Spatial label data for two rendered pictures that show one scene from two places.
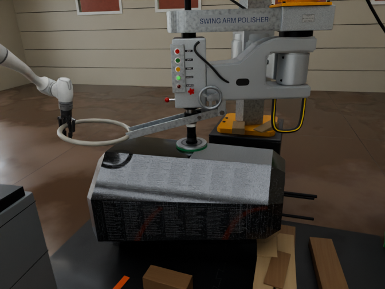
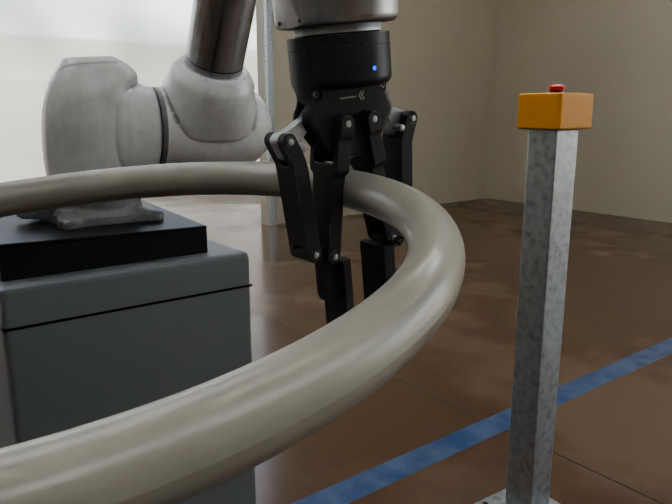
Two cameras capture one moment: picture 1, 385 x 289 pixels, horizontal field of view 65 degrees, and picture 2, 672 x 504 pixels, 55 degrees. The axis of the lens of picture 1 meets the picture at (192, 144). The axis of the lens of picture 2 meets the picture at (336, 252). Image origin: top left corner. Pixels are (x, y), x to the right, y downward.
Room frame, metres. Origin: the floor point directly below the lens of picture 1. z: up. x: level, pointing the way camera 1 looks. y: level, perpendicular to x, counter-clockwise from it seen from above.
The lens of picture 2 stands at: (2.32, 0.47, 1.04)
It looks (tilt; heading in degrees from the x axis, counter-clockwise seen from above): 12 degrees down; 127
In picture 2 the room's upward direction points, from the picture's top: straight up
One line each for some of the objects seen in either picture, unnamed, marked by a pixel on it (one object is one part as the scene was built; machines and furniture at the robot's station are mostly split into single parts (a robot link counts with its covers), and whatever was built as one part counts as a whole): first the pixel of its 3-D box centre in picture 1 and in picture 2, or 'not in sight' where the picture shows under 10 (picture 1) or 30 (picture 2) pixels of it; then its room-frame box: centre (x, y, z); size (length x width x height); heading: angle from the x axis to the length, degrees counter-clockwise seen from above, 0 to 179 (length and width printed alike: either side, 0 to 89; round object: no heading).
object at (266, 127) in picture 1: (266, 126); not in sight; (2.40, -0.62, 0.80); 0.20 x 0.10 x 0.05; 123
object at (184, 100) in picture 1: (201, 73); not in sight; (1.97, -0.07, 1.32); 0.36 x 0.22 x 0.45; 91
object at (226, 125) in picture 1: (248, 123); not in sight; (2.61, -0.52, 0.76); 0.49 x 0.49 x 0.05; 72
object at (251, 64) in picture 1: (250, 75); not in sight; (1.96, -0.39, 1.30); 0.74 x 0.23 x 0.49; 91
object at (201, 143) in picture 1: (191, 143); not in sight; (1.97, 0.01, 0.84); 0.21 x 0.21 x 0.01
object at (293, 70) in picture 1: (291, 67); not in sight; (1.97, -0.65, 1.34); 0.19 x 0.19 x 0.20
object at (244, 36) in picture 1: (251, 55); not in sight; (2.61, -0.52, 1.35); 0.35 x 0.35 x 0.41
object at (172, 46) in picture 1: (177, 69); not in sight; (1.85, 0.07, 1.37); 0.08 x 0.03 x 0.28; 91
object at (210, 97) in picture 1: (209, 96); not in sight; (1.85, -0.12, 1.20); 0.15 x 0.10 x 0.15; 91
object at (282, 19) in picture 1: (246, 23); not in sight; (1.97, -0.34, 1.62); 0.96 x 0.25 x 0.17; 91
